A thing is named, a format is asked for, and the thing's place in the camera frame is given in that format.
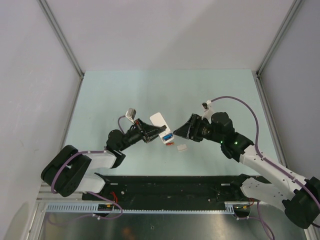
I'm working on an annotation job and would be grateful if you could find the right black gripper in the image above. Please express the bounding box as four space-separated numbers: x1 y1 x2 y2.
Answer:
173 113 224 144

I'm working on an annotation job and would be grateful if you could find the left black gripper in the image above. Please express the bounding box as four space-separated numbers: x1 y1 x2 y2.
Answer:
118 118 165 152

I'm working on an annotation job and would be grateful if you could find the white battery cover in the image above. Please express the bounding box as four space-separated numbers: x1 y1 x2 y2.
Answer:
177 144 188 152

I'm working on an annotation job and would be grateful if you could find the red white remote control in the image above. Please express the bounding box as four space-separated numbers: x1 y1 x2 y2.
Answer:
149 112 174 145

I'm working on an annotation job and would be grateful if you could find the blue battery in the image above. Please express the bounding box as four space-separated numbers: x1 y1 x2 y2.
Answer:
162 134 173 141

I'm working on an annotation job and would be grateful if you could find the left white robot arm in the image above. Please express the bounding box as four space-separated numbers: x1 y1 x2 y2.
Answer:
40 119 167 200

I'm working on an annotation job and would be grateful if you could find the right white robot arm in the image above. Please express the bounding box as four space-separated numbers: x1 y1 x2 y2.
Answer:
173 112 320 229

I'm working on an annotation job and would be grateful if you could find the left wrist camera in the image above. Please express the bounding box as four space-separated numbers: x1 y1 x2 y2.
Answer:
125 108 137 123

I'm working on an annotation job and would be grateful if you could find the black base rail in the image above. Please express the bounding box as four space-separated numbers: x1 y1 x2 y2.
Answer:
98 174 255 210

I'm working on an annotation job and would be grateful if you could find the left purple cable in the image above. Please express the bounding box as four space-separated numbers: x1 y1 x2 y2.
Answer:
47 115 124 226

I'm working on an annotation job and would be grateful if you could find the slotted cable duct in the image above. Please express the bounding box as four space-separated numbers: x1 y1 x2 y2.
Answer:
45 202 241 215

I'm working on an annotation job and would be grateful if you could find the left aluminium frame post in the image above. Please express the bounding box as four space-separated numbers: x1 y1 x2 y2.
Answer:
36 0 85 80

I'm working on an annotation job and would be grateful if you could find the aluminium frame post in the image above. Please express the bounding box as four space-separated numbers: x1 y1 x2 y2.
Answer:
255 0 305 78
36 0 85 80

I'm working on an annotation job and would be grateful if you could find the right aluminium frame post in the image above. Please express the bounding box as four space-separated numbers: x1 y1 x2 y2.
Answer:
255 0 305 78

